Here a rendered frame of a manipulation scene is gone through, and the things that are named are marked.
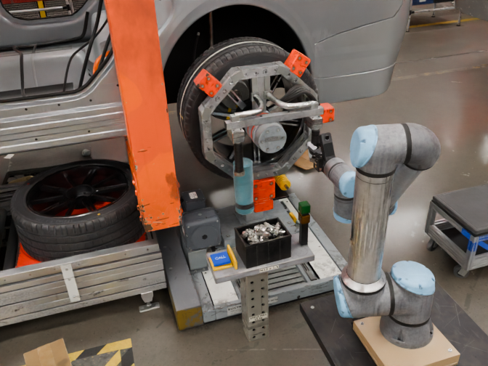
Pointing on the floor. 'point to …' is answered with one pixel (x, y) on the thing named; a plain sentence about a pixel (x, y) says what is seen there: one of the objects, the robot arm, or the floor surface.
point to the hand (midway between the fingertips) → (313, 141)
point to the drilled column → (255, 306)
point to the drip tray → (22, 175)
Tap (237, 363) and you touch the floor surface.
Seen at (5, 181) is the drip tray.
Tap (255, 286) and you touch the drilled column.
